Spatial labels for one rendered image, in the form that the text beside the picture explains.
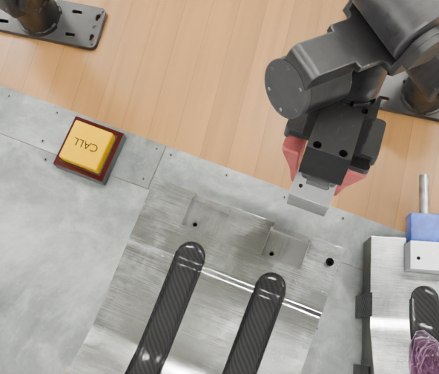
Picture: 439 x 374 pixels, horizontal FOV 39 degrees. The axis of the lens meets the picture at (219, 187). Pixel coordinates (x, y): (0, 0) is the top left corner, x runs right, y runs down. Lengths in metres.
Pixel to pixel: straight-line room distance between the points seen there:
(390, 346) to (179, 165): 0.38
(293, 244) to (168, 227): 0.16
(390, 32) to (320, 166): 0.13
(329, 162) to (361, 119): 0.07
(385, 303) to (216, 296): 0.22
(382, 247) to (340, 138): 0.28
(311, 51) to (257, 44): 0.43
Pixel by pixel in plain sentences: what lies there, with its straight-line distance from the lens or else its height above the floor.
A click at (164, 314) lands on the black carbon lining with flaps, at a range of 0.79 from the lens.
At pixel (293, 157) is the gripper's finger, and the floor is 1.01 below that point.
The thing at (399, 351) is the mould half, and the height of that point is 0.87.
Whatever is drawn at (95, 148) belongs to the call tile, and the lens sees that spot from 0.89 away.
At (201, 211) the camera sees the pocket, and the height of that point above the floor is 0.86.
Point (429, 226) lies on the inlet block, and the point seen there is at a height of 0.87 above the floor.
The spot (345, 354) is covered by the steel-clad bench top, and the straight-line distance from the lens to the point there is 0.87.
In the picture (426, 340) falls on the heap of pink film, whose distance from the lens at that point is 0.82.
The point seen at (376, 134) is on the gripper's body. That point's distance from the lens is 0.69.
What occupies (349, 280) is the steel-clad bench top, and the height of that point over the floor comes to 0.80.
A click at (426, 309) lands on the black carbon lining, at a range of 0.84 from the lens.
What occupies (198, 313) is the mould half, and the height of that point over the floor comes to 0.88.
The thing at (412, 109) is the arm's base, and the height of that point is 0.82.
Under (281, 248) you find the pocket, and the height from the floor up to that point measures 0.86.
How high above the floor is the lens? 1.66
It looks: 75 degrees down
